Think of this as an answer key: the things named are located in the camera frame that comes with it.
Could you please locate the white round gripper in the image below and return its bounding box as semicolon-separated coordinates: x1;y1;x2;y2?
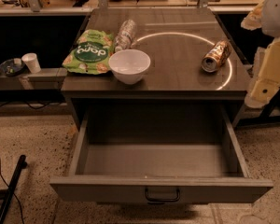
241;0;280;108

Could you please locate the orange soda can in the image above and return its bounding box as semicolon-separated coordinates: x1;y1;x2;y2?
202;40;231;73

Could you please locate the open grey top drawer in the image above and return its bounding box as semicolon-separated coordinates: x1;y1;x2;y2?
50;104;273;204

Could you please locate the grey cabinet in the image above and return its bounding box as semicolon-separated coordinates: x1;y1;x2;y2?
62;7;249;125

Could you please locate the white bowl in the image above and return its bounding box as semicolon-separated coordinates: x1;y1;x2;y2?
108;49;151;85

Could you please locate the clear plastic water bottle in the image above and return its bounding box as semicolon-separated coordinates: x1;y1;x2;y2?
115;20;137;52

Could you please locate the green chip bag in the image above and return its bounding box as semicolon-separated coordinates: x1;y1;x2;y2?
63;29;114;75

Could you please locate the low grey bench shelf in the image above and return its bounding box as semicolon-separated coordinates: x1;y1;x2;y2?
0;68;67;91

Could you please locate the white paper cup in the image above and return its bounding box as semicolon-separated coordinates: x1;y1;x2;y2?
21;53;41;74

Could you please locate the dark round dish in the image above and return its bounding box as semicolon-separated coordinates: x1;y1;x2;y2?
0;58;25;77

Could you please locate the black pole on floor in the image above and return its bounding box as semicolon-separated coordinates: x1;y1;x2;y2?
0;155;27;224

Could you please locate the black drawer handle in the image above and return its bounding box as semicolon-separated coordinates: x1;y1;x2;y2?
145;188;180;203

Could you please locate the black floor cable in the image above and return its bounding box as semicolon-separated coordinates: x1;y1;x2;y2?
0;139;25;224

